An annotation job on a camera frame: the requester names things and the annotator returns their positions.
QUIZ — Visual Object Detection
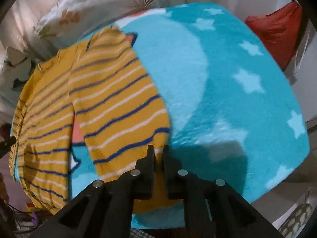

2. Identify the turquoise star cartoon blanket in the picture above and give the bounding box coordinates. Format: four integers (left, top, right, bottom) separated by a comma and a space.
13, 3, 310, 229

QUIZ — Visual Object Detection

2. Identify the polka dot fabric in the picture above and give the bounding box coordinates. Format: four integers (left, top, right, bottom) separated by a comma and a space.
279, 203, 312, 238

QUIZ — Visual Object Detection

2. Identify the leaf print pillow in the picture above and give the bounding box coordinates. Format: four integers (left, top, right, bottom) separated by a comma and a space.
34, 0, 167, 49

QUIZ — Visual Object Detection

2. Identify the red plastic bag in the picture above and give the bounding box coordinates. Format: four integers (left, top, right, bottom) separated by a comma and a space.
244, 1, 303, 70

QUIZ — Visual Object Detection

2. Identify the yellow striped knit sweater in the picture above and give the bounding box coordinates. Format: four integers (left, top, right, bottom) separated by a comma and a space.
9, 26, 170, 213

